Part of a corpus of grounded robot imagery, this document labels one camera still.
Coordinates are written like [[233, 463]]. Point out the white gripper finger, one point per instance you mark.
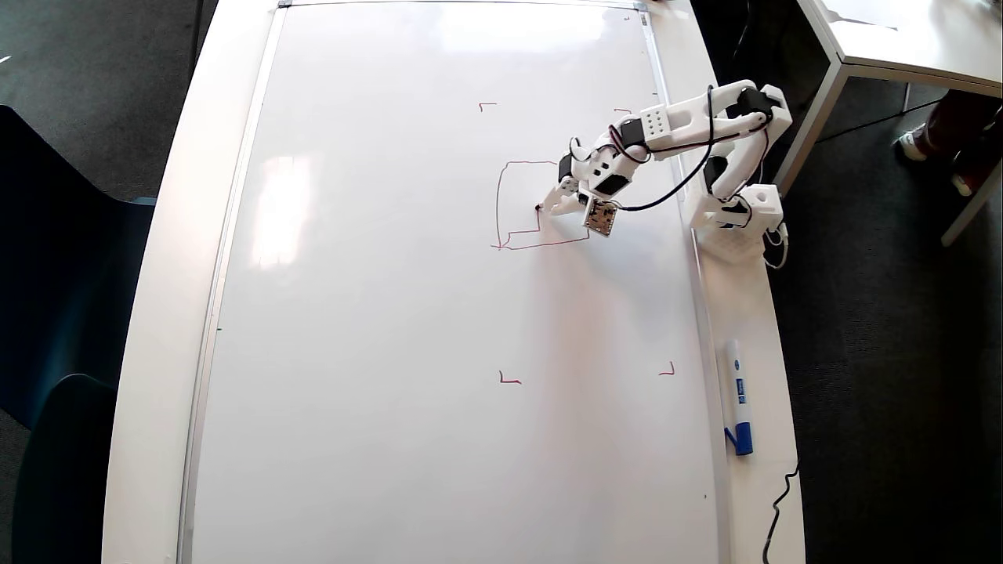
[[573, 205], [555, 197]]

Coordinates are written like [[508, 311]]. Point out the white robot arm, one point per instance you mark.
[[674, 121]]

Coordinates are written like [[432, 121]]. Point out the blue whiteboard marker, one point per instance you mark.
[[737, 392]]

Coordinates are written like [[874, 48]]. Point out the white sneaker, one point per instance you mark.
[[963, 185], [910, 145]]

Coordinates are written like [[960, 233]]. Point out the white side table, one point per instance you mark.
[[925, 39]]

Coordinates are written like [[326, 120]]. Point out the dark red trouser leg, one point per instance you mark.
[[960, 129]]

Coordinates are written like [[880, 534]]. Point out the dark blue chair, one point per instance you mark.
[[66, 470], [63, 274]]

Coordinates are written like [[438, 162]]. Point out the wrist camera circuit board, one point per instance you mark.
[[601, 217]]

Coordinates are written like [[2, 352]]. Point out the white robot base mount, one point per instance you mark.
[[733, 247]]

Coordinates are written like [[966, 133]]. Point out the white whiteboard with metal frame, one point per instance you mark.
[[431, 352]]

